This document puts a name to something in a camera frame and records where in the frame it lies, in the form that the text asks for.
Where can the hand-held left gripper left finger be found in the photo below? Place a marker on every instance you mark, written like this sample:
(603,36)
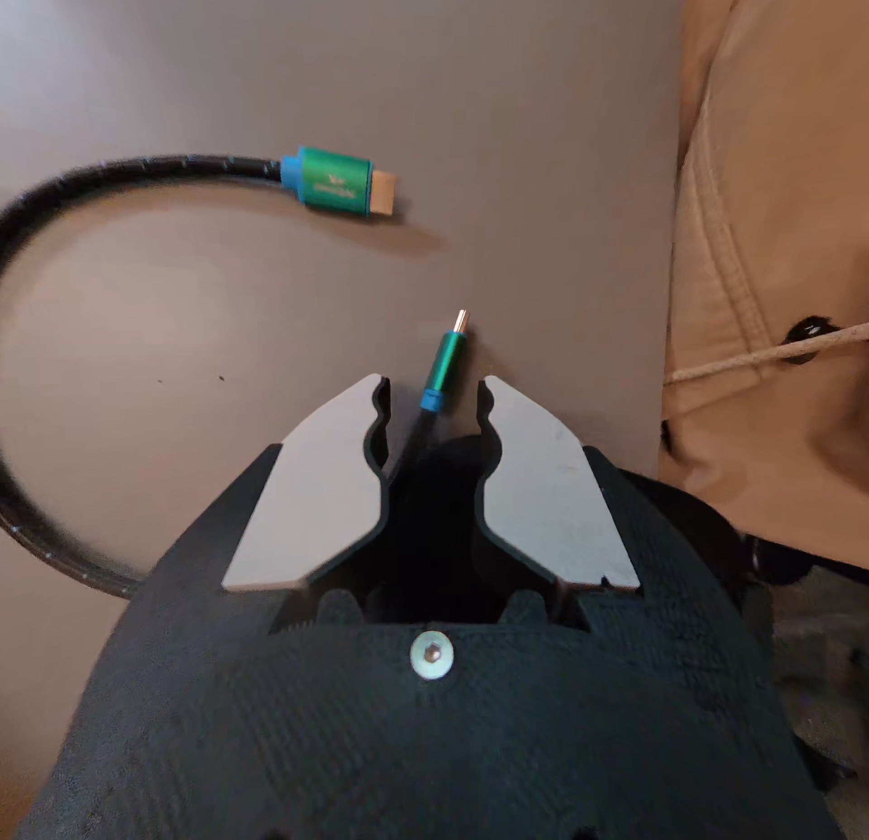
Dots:
(319,494)

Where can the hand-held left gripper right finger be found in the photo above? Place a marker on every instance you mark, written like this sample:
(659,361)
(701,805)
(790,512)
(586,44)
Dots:
(550,494)

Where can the person's beige hoodie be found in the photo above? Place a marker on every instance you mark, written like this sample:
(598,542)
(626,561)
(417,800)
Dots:
(767,175)

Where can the dark cloth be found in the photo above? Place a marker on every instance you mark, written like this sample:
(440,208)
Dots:
(699,521)

